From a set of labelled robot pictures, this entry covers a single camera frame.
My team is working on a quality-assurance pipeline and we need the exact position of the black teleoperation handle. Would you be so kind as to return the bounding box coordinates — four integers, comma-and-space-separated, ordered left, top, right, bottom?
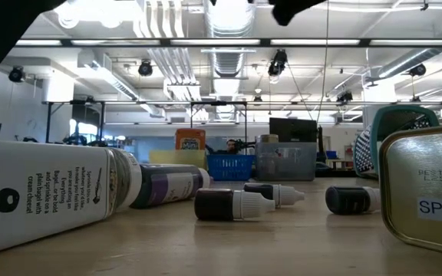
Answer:
235, 139, 257, 151

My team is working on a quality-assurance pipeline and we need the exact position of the black background monitor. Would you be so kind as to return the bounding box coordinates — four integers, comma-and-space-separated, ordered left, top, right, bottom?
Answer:
269, 117, 318, 144

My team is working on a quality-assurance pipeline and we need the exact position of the teal metal box grater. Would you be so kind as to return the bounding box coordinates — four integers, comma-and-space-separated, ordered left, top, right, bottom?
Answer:
352, 104, 441, 180

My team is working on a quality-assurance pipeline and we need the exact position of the orange Mini-Wheats cereal box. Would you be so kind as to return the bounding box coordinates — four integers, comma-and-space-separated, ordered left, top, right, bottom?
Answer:
174, 128, 207, 151

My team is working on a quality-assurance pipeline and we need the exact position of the thin hanging cable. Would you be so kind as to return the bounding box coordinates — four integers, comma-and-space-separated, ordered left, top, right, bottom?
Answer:
315, 0, 330, 123

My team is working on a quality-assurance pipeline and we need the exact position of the background work table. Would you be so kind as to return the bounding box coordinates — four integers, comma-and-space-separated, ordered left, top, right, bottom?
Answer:
316, 149, 356, 178

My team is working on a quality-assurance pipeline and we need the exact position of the person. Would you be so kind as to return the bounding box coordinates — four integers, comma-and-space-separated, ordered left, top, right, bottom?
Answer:
205, 138, 245, 156

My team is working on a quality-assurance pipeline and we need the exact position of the grey translucent plastic bin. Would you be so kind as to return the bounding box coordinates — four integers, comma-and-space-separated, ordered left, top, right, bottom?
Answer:
254, 141, 318, 182

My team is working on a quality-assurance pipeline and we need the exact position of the gold spice tin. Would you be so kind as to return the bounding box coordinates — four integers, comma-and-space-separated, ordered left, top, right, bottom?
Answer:
378, 123, 442, 258

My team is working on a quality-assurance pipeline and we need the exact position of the small dark dropper bottle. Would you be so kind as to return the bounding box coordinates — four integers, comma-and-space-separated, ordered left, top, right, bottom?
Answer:
193, 187, 276, 222
325, 185, 382, 216
242, 182, 306, 209

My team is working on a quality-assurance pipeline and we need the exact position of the black background rig frame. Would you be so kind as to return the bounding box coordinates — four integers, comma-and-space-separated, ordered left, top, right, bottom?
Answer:
42, 97, 249, 145

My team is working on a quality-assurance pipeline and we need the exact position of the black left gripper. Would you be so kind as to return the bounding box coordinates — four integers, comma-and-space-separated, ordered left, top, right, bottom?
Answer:
269, 0, 326, 27

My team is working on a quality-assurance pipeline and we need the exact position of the purple-capped food colouring bottle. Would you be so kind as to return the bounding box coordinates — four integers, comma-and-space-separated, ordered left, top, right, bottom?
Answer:
130, 163, 213, 210

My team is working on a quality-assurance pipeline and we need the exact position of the yellow plastic bin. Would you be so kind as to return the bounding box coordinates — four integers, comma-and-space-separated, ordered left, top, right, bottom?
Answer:
148, 149, 209, 169

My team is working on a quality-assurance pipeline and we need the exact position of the blue plastic bin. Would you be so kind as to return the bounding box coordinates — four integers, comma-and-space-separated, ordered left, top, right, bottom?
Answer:
206, 154, 256, 182

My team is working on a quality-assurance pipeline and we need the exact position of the black hanging spotlight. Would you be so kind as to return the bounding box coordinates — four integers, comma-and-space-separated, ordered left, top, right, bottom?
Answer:
8, 65, 25, 84
408, 63, 427, 77
137, 59, 154, 77
266, 48, 289, 78
335, 90, 355, 104

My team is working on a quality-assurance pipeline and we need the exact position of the black overhead frame beam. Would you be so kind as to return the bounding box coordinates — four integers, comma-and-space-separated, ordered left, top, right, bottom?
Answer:
13, 37, 442, 48

